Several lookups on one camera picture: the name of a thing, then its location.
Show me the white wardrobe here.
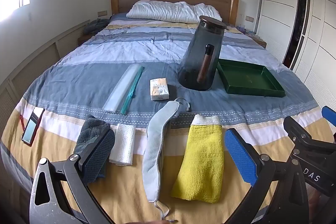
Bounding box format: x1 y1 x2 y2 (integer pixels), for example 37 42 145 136
256 0 336 98

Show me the grey eye mask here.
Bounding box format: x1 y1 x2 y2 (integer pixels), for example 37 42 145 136
142 97 191 222

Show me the white dotted cloth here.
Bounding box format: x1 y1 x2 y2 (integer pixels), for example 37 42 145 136
109 123 136 165

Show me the yellow towel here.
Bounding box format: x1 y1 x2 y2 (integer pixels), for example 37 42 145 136
170 114 224 204

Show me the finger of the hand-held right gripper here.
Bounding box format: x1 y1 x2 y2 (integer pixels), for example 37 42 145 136
283 116 336 161
322 106 336 140

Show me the grey knitted cloth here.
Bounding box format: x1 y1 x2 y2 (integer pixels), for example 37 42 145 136
85 19 111 35

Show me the white pillow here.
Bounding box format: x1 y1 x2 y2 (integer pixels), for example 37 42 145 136
126 0 222 24

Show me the dark grey towel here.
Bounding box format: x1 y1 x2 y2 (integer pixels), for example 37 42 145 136
74 115 116 184

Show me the clear plastic bag roll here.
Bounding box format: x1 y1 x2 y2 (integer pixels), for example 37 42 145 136
102 64 139 113

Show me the blue pillow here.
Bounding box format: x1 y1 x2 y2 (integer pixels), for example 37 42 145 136
109 13 130 21

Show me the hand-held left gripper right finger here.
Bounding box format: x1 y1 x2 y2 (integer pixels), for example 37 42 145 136
224 128 308 224

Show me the smoked glass pitcher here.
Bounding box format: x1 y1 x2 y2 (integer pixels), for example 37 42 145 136
178 15 227 91

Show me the low white wall cabinet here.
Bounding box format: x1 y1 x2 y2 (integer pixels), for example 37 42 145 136
0 20 91 135

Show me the teal plastic stick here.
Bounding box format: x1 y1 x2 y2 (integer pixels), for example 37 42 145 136
120 66 144 115

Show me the wooden nightstand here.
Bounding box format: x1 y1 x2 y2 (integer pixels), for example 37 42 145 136
78 34 93 46
238 27 267 48

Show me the green tray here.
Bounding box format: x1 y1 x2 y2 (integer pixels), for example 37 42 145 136
217 58 286 98

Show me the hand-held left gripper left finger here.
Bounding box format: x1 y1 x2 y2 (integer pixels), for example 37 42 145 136
28 129 116 224

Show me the white tissue pack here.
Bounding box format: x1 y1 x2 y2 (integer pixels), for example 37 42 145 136
150 77 170 101

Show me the phone in red case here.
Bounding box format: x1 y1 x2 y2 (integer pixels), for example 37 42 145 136
20 107 45 146

